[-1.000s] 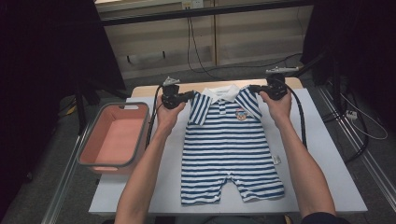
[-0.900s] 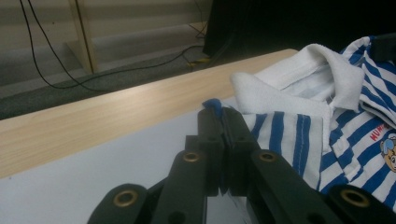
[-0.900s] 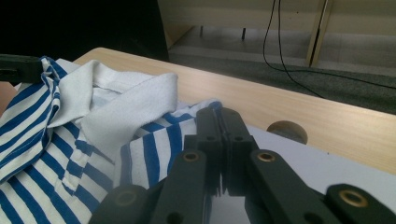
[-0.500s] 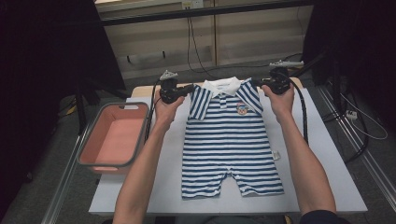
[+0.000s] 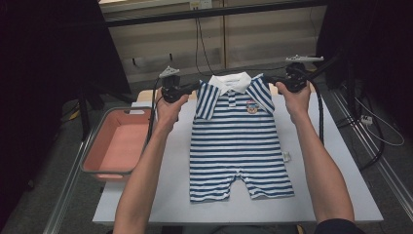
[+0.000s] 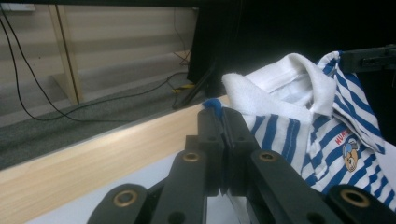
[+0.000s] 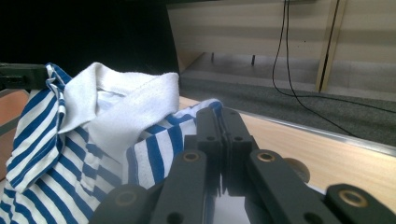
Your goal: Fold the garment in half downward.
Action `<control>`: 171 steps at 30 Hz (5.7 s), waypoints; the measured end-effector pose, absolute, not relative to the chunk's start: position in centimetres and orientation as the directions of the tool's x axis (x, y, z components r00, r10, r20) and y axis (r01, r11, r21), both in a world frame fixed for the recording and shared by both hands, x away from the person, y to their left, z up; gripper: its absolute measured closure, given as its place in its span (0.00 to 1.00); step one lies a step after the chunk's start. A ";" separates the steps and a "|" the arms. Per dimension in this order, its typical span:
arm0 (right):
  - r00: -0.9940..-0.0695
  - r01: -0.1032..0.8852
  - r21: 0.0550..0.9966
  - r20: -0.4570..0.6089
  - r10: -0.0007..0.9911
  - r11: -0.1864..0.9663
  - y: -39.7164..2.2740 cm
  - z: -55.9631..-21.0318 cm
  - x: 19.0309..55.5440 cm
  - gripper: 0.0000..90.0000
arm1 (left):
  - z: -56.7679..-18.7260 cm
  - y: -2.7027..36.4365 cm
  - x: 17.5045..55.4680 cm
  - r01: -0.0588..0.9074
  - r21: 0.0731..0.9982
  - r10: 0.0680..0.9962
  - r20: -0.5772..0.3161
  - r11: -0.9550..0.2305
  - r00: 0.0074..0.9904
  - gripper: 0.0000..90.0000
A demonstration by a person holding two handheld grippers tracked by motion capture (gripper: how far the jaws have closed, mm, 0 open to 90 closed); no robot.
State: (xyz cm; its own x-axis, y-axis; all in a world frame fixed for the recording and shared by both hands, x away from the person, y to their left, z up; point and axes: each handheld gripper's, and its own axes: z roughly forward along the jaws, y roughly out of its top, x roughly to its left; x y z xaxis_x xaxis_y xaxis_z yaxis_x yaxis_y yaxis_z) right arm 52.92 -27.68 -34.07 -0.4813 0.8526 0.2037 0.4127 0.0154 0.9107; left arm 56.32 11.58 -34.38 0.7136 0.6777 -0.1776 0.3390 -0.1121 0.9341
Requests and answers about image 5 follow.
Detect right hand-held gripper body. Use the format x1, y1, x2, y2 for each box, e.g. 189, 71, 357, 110
284, 55, 325, 94

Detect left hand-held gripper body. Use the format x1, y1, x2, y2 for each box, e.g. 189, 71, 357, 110
158, 65, 181, 104

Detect blue white striped baby romper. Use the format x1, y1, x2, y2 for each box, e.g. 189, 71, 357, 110
189, 71, 296, 204

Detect pink basket with grey rim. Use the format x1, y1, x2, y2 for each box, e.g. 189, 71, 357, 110
80, 106, 157, 182

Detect person's right hand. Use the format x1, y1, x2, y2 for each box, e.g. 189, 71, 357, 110
276, 81, 313, 126

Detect person's left hand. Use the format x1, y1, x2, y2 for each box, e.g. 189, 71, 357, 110
155, 87, 190, 132

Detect light wooden table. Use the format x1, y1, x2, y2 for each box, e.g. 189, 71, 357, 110
135, 80, 318, 102

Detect black metal stand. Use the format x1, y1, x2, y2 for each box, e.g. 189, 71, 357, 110
305, 48, 358, 121

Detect black horizontal metal bar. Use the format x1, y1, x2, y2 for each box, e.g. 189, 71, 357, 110
104, 0, 327, 28

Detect narrow black curtain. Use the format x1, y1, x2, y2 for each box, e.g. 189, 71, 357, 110
314, 0, 413, 137

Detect white table cover sheet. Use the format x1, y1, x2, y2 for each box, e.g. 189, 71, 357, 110
92, 92, 384, 226

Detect wide black curtain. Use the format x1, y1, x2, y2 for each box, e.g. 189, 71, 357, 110
0, 0, 132, 225

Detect person's dark shirt sleeve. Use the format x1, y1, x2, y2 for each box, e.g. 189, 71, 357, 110
313, 217, 366, 234

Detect left hand-held gripper black cable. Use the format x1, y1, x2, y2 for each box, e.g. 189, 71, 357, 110
146, 76, 164, 144

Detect hand-held gripper black cable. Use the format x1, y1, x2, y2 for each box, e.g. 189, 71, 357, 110
305, 76, 325, 145
146, 76, 164, 144

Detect short black hanging cable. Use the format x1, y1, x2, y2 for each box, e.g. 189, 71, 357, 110
194, 18, 212, 78

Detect right hand-held gripper black cable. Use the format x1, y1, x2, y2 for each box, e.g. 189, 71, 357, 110
305, 76, 325, 145

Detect long black hanging cable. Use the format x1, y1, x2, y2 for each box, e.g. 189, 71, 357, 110
198, 19, 290, 76

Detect white wall socket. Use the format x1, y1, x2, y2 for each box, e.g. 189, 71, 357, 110
189, 0, 213, 10

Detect thin white cable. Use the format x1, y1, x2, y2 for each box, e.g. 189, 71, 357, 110
355, 97, 406, 146

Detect thick black floor cables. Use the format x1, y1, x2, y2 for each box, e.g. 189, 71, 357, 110
335, 87, 386, 172

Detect aluminium floor rail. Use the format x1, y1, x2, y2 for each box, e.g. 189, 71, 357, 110
42, 130, 95, 234
329, 89, 413, 213

